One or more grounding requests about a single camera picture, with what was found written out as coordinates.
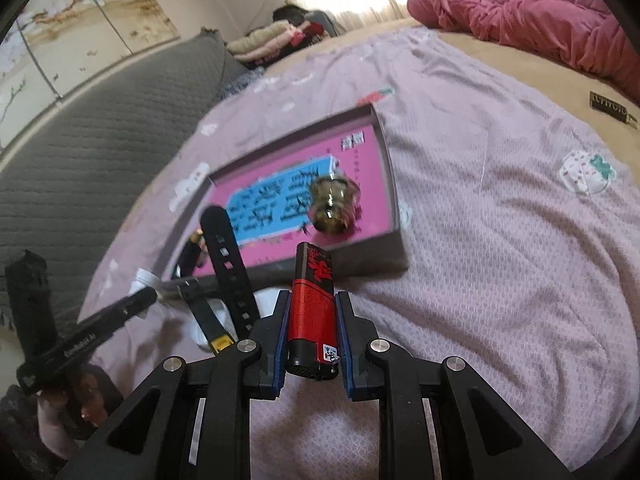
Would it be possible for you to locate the red black lighter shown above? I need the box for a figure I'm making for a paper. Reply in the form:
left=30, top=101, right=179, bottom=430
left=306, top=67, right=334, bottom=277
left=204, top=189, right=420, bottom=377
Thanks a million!
left=286, top=242, right=340, bottom=382

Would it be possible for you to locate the purple patterned bed sheet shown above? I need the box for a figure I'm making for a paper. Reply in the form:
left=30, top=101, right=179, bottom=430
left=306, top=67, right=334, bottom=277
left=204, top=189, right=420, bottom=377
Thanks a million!
left=81, top=27, right=639, bottom=469

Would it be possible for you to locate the pink blue book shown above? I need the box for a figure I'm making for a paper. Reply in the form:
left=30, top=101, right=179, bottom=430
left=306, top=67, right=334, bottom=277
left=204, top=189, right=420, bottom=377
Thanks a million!
left=203, top=125, right=394, bottom=268

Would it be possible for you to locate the small black rectangular object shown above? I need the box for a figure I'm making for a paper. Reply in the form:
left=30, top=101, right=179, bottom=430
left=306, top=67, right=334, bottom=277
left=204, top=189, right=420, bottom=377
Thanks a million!
left=589, top=91, right=638, bottom=128

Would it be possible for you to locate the person's left hand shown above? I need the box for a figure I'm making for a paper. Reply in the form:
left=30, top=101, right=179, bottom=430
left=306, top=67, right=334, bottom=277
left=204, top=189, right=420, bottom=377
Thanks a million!
left=37, top=364, right=108, bottom=460

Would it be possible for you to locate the dark cardboard box tray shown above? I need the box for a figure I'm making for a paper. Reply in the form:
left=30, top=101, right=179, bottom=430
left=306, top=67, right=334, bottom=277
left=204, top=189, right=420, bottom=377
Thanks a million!
left=152, top=104, right=408, bottom=287

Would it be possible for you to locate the grey quilted headboard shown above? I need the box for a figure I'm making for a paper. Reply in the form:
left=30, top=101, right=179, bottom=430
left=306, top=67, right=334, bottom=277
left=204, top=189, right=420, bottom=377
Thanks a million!
left=1, top=29, right=247, bottom=333

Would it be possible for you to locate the folded clothes pile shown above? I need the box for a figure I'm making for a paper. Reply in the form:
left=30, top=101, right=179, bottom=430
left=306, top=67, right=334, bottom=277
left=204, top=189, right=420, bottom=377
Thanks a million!
left=226, top=4, right=345, bottom=70

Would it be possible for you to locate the black yellow wristwatch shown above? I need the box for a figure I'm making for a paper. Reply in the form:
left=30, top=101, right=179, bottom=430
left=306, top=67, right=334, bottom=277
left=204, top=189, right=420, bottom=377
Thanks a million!
left=178, top=206, right=260, bottom=356

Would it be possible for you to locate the pink quilted duvet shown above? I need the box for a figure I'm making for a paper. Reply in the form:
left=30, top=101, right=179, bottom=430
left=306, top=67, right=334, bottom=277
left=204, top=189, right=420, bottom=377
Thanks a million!
left=407, top=0, right=639, bottom=102

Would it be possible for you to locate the gold metal bottle cap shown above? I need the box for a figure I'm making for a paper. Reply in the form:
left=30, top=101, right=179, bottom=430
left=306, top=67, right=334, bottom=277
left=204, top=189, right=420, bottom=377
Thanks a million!
left=308, top=174, right=360, bottom=236

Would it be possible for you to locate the small white pill bottle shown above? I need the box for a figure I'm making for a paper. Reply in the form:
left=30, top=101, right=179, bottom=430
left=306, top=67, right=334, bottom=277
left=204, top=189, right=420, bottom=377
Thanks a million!
left=128, top=268, right=238, bottom=352

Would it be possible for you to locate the white earbuds case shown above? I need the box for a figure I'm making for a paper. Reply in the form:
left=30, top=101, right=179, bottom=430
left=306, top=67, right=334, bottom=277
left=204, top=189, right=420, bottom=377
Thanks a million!
left=254, top=287, right=280, bottom=318

